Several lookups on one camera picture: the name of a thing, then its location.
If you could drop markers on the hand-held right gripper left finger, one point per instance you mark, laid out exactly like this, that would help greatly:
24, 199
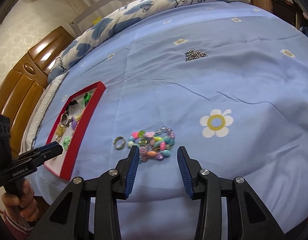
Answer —
132, 172

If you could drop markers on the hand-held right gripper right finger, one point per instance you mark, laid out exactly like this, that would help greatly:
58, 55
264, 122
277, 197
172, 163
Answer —
185, 172

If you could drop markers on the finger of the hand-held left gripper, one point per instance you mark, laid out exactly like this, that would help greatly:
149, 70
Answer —
48, 155
48, 146

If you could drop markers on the yellow hair claw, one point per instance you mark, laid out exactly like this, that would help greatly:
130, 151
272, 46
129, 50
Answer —
60, 130

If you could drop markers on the silver wrist watch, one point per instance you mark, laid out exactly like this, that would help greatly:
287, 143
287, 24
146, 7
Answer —
64, 120

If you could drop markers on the red shallow box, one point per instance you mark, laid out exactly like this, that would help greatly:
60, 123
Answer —
79, 135

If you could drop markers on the purple hair clip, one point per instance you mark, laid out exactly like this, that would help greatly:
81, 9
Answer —
74, 124

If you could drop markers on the clear hair comb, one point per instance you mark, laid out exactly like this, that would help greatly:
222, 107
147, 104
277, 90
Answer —
76, 110

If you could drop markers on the black velvet scrunchie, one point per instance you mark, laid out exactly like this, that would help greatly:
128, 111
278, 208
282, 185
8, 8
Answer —
73, 103

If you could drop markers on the pink striped sleeve forearm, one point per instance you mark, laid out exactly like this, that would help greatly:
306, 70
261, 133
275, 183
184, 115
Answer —
15, 223

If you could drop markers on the person's left hand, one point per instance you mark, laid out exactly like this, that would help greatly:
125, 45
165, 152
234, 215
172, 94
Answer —
28, 202

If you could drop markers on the white pillow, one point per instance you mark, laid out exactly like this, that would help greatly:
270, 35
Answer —
41, 105

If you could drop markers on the wooden headboard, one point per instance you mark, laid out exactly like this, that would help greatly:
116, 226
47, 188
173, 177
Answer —
31, 80

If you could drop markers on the dark cluttered shelf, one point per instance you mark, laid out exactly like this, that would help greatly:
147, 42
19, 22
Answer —
291, 5

